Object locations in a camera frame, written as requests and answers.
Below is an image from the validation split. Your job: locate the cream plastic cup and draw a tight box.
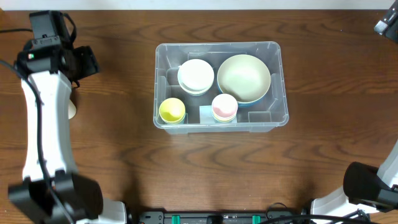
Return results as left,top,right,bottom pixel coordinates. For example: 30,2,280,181
68,100,76,119

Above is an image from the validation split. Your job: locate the yellow plastic cup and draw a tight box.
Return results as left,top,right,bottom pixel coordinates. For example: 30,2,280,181
159,98,185,119
212,112,236,120

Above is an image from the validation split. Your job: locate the white bowl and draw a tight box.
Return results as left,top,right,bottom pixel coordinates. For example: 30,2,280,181
177,59,215,92

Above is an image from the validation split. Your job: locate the beige bowl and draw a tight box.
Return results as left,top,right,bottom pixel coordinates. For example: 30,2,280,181
217,54,271,102

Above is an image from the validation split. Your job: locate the dark blue bowl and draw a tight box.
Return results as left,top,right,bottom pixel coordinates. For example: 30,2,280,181
217,85,265,108

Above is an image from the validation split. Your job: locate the blue plastic cup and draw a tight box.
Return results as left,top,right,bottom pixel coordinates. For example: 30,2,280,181
213,118,237,123

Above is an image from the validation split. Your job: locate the pink plastic cup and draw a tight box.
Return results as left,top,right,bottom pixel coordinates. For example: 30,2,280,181
211,93,238,118

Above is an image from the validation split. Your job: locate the green plastic cup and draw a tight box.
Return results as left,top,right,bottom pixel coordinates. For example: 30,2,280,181
162,117,185,124

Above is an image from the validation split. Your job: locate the yellow bowl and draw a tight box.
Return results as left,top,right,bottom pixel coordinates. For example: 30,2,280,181
180,84,211,96

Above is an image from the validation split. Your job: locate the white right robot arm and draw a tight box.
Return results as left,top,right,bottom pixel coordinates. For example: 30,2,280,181
303,145,397,223

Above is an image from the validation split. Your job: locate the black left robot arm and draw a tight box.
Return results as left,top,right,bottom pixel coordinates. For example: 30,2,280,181
8,11,131,223

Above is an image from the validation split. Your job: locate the clear plastic storage bin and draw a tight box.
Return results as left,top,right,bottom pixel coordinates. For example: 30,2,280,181
153,41,289,134

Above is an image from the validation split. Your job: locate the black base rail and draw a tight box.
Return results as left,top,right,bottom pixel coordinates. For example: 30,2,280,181
136,210,371,224

